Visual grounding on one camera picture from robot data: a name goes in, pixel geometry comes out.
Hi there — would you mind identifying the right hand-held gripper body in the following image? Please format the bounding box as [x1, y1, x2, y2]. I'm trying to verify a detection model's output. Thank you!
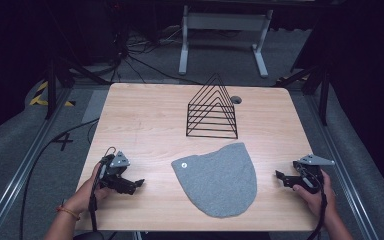
[287, 153, 336, 195]

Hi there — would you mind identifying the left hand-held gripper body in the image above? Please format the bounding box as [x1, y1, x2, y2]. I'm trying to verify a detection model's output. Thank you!
[97, 151, 138, 195]

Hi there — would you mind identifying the grey felt cloth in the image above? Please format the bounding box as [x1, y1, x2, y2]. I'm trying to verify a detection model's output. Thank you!
[170, 142, 259, 219]

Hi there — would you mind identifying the black wire rack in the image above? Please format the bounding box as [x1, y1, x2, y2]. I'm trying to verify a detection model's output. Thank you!
[185, 72, 240, 140]

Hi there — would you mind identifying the person's right hand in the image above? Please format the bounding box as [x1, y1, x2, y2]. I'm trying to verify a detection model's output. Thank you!
[292, 169, 340, 223]

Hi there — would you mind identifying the person's left hand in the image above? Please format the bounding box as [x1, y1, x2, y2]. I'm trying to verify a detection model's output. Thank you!
[64, 162, 114, 218]

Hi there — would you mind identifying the black metal stand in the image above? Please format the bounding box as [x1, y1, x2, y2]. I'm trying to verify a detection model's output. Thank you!
[44, 54, 112, 121]
[273, 63, 332, 127]

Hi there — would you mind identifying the yellow black floor tape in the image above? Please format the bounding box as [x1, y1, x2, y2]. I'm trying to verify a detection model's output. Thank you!
[29, 81, 77, 108]

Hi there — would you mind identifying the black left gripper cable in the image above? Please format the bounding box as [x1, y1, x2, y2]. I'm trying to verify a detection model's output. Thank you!
[87, 163, 105, 233]

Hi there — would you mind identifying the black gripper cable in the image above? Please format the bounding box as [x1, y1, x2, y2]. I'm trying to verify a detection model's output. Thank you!
[87, 163, 105, 233]
[304, 173, 329, 240]

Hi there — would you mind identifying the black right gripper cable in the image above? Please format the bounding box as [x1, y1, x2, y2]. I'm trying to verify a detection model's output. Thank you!
[304, 173, 329, 240]

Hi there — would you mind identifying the aluminium floor rail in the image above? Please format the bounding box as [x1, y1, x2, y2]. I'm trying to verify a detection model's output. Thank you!
[0, 87, 75, 240]
[304, 93, 381, 240]

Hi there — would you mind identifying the orange bracelet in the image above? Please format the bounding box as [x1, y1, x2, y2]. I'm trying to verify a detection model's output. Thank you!
[55, 205, 81, 222]

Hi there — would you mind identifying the thin black floor cable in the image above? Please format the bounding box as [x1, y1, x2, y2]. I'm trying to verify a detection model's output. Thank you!
[125, 53, 202, 86]

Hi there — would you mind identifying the white desk frame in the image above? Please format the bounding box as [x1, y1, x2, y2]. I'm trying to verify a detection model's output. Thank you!
[178, 4, 275, 79]

